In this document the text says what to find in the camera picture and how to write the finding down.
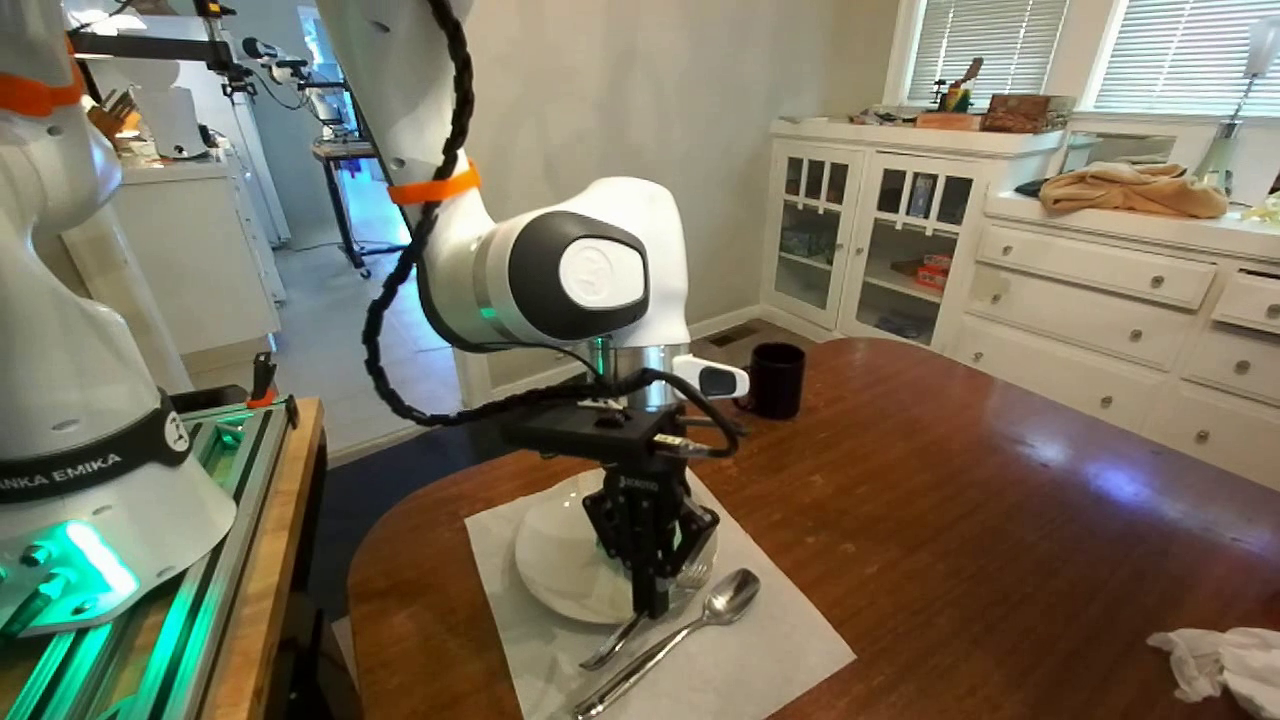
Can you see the black mug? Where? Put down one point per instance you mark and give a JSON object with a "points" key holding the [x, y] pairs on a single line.
{"points": [[781, 383]]}

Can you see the wooden box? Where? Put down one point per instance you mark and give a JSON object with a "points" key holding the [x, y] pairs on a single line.
{"points": [[1024, 113]]}

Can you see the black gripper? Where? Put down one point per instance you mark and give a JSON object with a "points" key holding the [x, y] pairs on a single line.
{"points": [[645, 499]]}

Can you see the brown crumpled cloth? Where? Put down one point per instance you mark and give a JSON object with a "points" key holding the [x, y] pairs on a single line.
{"points": [[1134, 188]]}

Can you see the white placemat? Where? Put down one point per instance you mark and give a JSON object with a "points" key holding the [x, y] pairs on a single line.
{"points": [[772, 667]]}

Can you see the wide white window blind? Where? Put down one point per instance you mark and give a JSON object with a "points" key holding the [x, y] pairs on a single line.
{"points": [[1185, 52]]}

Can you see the silver fork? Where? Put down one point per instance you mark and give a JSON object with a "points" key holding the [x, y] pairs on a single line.
{"points": [[615, 646]]}

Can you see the narrow white window blind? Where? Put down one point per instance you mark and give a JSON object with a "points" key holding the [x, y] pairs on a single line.
{"points": [[986, 46]]}

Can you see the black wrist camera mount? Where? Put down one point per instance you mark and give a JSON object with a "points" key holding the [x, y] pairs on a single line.
{"points": [[586, 429]]}

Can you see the white kitchen cabinet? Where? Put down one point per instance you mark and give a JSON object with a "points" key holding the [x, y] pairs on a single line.
{"points": [[201, 253]]}

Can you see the white round plate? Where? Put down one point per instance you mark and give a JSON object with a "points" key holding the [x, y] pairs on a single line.
{"points": [[552, 562]]}

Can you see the robot stand with aluminium rails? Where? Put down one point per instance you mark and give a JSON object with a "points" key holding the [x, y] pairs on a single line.
{"points": [[252, 585]]}

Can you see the white crumpled cloth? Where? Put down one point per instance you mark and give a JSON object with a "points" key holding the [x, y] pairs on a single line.
{"points": [[1233, 661]]}

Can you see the black floor mat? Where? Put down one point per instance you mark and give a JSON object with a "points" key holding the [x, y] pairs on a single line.
{"points": [[385, 494]]}

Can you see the white glass-door cabinet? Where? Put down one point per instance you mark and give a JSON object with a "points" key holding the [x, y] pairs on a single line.
{"points": [[862, 214]]}

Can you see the silver spoon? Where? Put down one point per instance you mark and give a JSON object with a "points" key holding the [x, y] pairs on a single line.
{"points": [[665, 646]]}

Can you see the black metal frame table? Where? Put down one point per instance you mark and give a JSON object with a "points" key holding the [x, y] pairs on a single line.
{"points": [[350, 150]]}

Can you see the white drawer dresser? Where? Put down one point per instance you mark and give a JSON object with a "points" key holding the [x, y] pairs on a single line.
{"points": [[1105, 333]]}

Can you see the black camera mount rod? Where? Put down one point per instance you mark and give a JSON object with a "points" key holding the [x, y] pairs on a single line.
{"points": [[145, 46]]}

